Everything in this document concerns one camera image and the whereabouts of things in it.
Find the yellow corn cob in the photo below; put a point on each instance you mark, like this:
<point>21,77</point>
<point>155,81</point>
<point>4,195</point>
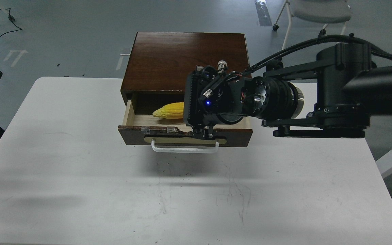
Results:
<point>170,111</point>

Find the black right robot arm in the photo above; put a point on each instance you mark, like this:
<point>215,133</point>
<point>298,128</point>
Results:
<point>326,87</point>

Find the wooden drawer with white handle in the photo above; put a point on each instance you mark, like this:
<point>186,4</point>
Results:
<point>142,129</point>

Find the dark wooden drawer cabinet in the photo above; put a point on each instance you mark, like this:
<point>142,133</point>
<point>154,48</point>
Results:
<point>160,62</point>

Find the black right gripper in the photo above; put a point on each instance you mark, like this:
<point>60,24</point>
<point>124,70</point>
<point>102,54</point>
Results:
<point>215,97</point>

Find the grey white office chair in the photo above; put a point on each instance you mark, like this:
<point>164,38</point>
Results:
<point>316,11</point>

